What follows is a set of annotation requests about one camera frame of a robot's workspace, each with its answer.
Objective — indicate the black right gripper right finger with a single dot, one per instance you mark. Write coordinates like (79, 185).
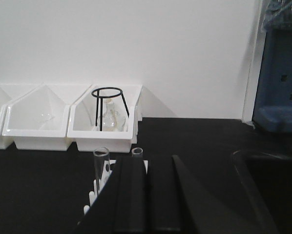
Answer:
(207, 214)

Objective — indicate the clear glass test tube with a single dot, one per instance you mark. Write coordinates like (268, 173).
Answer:
(102, 167)
(137, 153)

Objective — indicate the clear round glass flask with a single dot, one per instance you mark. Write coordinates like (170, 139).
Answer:
(112, 120)

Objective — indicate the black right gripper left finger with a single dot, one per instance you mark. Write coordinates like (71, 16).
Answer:
(131, 201)

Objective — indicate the blue pegboard drying rack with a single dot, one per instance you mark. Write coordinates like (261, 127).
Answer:
(273, 104)

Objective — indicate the plastic bag of pegs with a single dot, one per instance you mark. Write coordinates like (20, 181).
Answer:
(278, 15)

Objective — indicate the white test tube rack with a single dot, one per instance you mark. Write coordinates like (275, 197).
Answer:
(100, 217)

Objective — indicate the black wire tripod stand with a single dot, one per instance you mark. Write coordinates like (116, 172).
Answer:
(102, 93)

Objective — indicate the black sink basin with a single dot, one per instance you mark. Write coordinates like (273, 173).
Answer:
(267, 182)

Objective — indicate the white right storage bin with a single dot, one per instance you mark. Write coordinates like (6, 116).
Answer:
(82, 127)

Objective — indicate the white middle storage bin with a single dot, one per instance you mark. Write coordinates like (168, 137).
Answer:
(39, 120)

